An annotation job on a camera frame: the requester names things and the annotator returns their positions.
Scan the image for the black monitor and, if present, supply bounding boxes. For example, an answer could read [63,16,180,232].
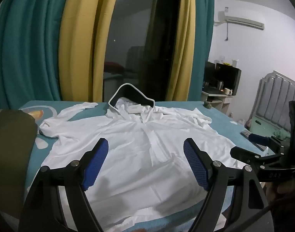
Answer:
[215,63,242,95]

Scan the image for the green bed sheet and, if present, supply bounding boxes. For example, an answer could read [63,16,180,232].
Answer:
[249,116,292,138]

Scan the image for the black computer screen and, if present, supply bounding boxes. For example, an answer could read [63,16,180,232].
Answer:
[204,61,217,87]

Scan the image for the grey computer desk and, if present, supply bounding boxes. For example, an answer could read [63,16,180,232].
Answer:
[202,87,235,115]

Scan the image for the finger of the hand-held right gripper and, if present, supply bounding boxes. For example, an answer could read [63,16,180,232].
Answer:
[248,132,292,156]
[230,147,295,182]

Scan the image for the glass sliding door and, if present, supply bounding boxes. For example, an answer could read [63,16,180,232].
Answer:
[103,0,189,102]

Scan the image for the person's right hand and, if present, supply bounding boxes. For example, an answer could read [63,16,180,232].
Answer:
[265,180,295,206]

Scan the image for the grey padded headboard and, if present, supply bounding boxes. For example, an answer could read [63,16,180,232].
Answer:
[249,70,295,132]

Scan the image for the teal cartoon blanket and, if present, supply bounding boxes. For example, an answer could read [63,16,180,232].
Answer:
[17,100,267,232]

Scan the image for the teal curtain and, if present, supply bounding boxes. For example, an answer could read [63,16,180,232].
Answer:
[0,0,76,110]
[186,0,215,101]

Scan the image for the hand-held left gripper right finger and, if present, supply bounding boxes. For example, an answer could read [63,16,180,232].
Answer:
[183,138,275,232]

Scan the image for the yellow curtain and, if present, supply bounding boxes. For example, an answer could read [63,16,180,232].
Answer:
[59,0,122,102]
[165,0,201,101]

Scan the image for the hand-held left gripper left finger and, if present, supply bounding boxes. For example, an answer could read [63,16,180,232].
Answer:
[19,138,109,232]

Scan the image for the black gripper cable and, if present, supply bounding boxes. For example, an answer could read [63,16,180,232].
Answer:
[249,196,290,225]

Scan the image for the white air conditioner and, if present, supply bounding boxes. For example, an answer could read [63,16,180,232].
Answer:
[217,11,265,31]

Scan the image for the olive green pillow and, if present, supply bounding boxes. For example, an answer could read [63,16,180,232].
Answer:
[0,109,39,223]

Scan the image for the white hooded jacket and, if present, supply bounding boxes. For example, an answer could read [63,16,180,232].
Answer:
[38,83,269,232]

